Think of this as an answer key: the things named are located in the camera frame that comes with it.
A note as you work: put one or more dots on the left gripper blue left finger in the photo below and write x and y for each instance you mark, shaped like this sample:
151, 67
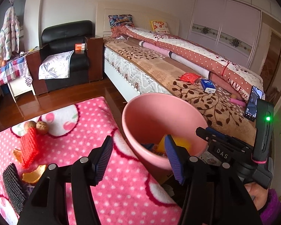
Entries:
102, 157

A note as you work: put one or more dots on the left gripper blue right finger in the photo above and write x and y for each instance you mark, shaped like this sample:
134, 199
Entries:
175, 157

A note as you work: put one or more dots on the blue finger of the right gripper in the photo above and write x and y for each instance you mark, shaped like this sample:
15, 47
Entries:
215, 132

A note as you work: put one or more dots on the yellow plastic wrapper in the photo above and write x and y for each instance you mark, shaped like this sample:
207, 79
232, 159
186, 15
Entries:
179, 141

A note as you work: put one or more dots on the pink plastic trash bucket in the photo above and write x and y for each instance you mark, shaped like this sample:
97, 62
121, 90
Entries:
148, 117

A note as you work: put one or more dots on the red foam net sleeve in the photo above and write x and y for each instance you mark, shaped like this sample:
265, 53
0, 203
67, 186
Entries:
29, 147

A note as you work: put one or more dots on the black foam net sleeve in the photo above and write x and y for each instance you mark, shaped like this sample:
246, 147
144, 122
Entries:
14, 188

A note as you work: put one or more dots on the colourful snack wrapper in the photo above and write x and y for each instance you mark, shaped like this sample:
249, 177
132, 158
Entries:
160, 153

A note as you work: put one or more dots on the blue foam net sleeve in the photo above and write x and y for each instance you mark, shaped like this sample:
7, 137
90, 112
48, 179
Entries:
149, 146

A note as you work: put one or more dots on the person's right hand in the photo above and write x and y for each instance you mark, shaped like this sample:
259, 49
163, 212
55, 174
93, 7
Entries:
259, 193

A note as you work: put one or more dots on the pink cylindrical object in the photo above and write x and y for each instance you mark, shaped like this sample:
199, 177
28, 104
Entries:
238, 102

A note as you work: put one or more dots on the small yellow ball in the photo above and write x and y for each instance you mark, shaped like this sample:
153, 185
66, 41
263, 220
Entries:
233, 96

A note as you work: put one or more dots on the blue white tissue pack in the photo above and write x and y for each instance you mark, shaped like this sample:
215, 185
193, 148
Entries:
208, 86

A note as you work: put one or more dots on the pink polka dot blanket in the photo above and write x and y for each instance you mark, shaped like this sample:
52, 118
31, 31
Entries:
67, 192

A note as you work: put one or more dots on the smartphone with lit screen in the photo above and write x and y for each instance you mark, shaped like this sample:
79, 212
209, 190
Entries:
251, 108

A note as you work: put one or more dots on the red snack bag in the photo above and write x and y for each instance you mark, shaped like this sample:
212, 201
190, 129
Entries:
189, 77

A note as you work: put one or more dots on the red white polka dot quilt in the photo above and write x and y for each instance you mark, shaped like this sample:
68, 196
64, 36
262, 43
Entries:
228, 75

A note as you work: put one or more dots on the pink rolled bolster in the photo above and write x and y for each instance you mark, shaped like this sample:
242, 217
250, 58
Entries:
198, 70

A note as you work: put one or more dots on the walnut right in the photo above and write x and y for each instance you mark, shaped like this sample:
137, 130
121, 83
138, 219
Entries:
42, 127

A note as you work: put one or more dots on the walnut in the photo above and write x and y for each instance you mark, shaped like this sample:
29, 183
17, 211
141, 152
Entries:
42, 127
29, 124

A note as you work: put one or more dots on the orange peel near piece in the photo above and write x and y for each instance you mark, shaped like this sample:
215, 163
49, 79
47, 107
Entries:
34, 176

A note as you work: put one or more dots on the orange peel piece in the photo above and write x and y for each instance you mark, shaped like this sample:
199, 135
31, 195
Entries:
18, 155
34, 176

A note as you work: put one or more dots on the walnut left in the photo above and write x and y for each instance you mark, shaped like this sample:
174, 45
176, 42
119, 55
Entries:
29, 124

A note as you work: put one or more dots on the bed with brown leaf cover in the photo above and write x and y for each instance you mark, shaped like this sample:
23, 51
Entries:
135, 70

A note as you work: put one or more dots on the orange peel far piece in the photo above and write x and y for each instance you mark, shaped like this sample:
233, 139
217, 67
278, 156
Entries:
18, 155

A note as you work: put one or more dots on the black leather armchair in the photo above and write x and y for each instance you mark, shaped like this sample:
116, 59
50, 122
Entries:
85, 66

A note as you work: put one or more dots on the white floral pillow case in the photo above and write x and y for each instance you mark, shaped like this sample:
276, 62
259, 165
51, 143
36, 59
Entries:
55, 66

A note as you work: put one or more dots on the yellow flower cushion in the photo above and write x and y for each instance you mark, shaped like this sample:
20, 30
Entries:
160, 27

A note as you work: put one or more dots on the small orange box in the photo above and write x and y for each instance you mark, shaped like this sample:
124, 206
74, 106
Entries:
80, 47

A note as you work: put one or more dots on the white wardrobe with floral band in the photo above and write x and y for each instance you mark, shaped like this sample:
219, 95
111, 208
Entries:
242, 28

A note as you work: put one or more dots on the checkered cloth side table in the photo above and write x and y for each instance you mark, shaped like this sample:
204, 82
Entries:
17, 77

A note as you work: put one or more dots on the colourful cartoon pillow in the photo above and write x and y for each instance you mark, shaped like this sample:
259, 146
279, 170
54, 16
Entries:
120, 20

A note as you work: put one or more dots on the hanging pastel puffer jacket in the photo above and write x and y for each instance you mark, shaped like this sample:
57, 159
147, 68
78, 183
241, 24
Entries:
9, 34

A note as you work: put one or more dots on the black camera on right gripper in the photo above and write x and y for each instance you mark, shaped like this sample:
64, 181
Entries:
264, 129

